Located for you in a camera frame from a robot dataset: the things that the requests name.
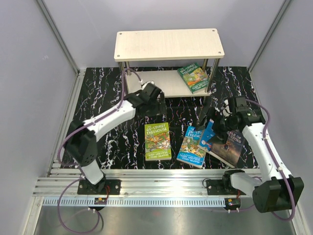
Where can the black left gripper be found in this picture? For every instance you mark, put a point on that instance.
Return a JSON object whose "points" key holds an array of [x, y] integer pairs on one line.
{"points": [[159, 109]]}

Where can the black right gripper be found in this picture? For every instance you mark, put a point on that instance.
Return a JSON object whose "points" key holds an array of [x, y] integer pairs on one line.
{"points": [[205, 122]]}

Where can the blue thin children's book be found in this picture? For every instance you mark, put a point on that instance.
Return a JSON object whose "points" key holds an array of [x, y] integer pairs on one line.
{"points": [[207, 134]]}

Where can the blue 26-Storey Treehouse book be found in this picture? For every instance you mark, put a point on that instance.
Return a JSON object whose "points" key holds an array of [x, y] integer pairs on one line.
{"points": [[189, 152]]}

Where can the light green 65-Storey Treehouse book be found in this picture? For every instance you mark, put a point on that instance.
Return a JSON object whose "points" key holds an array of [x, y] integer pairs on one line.
{"points": [[157, 142]]}

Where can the dark Tale of Two Cities book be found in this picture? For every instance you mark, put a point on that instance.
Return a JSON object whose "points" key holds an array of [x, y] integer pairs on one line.
{"points": [[229, 152]]}

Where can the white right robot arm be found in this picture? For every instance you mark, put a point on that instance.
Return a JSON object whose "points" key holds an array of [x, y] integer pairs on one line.
{"points": [[278, 189]]}

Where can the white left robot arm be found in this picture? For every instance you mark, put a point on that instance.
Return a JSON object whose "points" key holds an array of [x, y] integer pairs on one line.
{"points": [[81, 143]]}

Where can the dark green Treehouse book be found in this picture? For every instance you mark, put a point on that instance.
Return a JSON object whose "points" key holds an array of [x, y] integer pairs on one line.
{"points": [[194, 77]]}

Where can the white wooden two-tier shelf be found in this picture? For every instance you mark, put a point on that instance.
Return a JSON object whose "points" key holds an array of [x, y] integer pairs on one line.
{"points": [[164, 45]]}

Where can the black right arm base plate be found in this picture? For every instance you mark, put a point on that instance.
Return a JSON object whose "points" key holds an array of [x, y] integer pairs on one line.
{"points": [[216, 187]]}

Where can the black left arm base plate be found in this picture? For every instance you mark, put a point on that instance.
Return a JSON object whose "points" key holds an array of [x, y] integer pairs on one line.
{"points": [[110, 186]]}

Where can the white slotted cable duct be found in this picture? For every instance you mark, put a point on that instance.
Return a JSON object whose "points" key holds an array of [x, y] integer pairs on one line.
{"points": [[135, 202]]}

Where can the aluminium front rail frame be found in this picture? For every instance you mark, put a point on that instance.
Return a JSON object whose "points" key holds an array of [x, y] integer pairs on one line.
{"points": [[152, 183]]}

